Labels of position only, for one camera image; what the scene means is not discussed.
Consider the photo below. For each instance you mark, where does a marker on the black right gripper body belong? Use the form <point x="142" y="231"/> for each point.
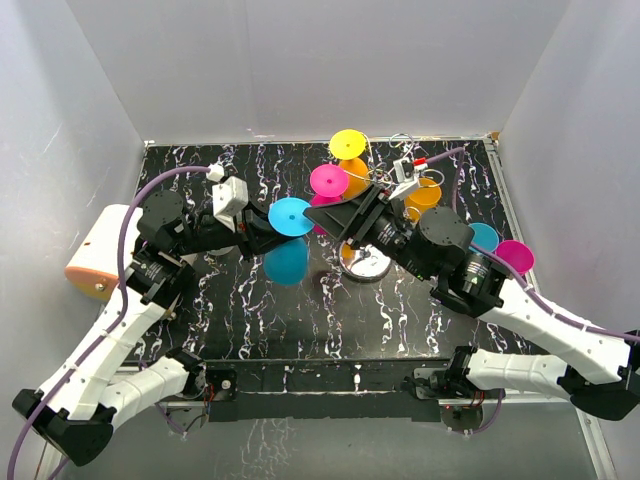
<point x="391" y="235"/>

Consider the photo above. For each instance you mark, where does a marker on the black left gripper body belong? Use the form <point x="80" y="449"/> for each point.
<point x="214" y="234"/>

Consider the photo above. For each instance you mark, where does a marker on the blue wine glass front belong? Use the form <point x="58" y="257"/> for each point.
<point x="287" y="264"/>

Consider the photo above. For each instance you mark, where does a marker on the blue wine glass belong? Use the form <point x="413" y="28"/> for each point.
<point x="287" y="264"/>
<point x="485" y="236"/>

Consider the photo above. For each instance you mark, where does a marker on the magenta wine glass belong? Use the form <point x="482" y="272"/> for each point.
<point x="517" y="254"/>
<point x="329" y="182"/>

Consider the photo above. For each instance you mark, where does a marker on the orange wine glass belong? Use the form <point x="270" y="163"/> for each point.
<point x="425" y="197"/>
<point x="348" y="147"/>

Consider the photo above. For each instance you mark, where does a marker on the blue wine glass back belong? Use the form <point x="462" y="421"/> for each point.
<point x="485" y="236"/>

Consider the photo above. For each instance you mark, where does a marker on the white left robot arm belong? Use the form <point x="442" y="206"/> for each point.
<point x="79" y="407"/>

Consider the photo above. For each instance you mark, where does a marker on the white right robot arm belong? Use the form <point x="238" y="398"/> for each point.
<point x="596" y="370"/>

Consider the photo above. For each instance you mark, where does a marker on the orange wine glass on rack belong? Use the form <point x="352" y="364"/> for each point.
<point x="425" y="197"/>

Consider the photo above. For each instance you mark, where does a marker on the white orange appliance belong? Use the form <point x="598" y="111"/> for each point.
<point x="93" y="267"/>

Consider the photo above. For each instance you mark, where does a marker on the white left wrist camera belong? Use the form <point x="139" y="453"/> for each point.
<point x="229" y="196"/>

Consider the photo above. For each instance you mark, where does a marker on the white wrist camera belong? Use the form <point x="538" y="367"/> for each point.
<point x="229" y="196"/>
<point x="407" y="173"/>

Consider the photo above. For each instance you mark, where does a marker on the chrome wire wine glass rack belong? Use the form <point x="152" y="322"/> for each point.
<point x="367" y="263"/>

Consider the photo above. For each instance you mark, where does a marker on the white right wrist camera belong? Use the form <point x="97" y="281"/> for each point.
<point x="407" y="173"/>

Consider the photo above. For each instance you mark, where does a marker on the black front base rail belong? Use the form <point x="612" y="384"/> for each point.
<point x="230" y="391"/>

